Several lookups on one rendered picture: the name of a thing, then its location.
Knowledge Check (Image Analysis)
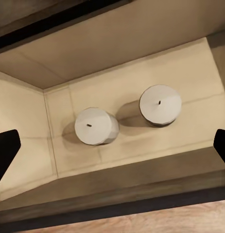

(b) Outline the pillar candle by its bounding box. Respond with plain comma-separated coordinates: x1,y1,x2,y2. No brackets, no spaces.
139,84,182,128
75,107,120,146

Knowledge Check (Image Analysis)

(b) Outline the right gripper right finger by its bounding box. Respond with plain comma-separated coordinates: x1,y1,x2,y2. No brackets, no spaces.
213,129,225,162

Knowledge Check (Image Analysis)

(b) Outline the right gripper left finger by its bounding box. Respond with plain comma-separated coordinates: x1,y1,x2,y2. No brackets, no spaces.
0,129,21,181

